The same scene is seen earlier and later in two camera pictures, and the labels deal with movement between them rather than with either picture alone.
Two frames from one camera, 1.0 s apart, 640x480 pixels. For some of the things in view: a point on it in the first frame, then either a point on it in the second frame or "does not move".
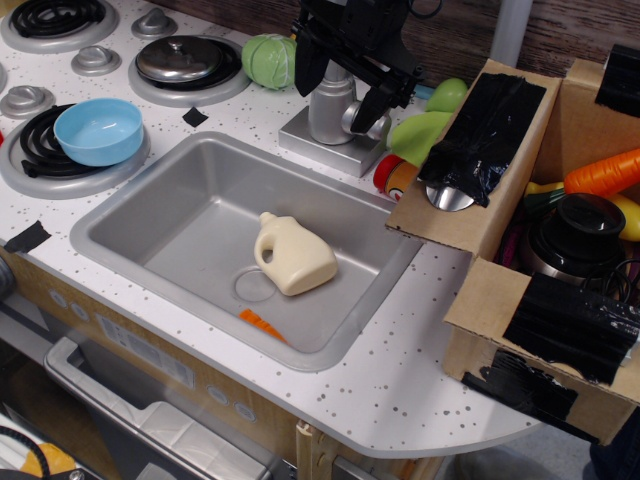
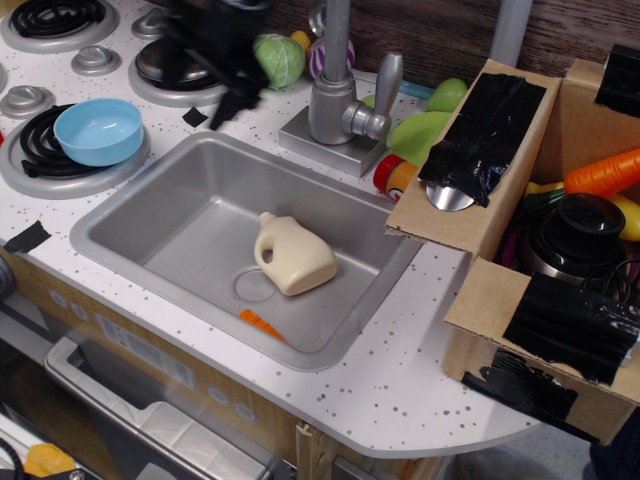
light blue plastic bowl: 100,132 does not move
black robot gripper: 364,38 → 223,36
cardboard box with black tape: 565,351 does not move
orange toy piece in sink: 250,316 does not move
